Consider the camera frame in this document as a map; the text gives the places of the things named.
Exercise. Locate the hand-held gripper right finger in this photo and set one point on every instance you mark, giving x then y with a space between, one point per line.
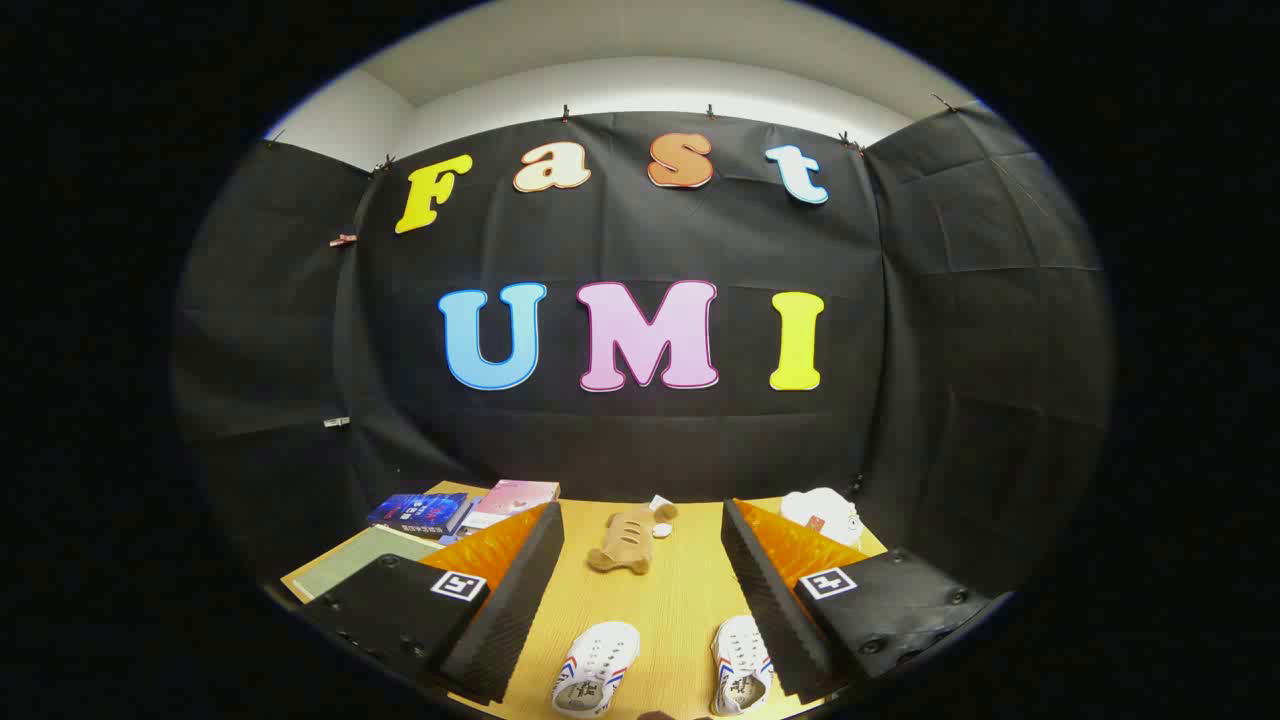
775 600

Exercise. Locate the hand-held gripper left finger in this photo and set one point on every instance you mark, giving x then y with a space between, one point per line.
505 600

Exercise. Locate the white striped canvas shoe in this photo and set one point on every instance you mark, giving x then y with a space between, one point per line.
598 660
742 665

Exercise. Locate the green fabric storage box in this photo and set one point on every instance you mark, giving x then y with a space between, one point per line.
360 560

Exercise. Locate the white plush toy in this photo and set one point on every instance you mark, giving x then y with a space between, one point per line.
815 505

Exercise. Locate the pink cover book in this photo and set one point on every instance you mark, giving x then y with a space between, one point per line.
515 497

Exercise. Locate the dark blue book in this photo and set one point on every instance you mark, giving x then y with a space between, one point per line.
415 512

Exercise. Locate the brown plush toy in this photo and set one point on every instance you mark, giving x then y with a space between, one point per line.
625 540

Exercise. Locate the black backdrop cloth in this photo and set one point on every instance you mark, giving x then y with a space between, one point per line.
640 240

